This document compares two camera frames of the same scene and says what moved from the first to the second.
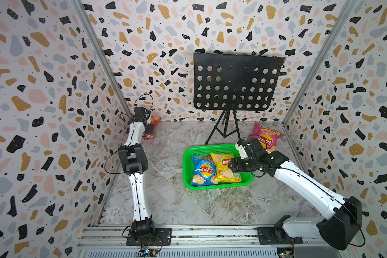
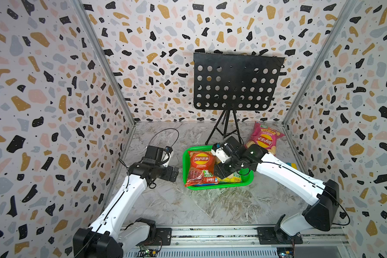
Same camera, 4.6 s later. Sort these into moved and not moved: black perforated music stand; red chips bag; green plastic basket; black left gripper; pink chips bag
Moved: red chips bag; black left gripper
Not moved: pink chips bag; green plastic basket; black perforated music stand
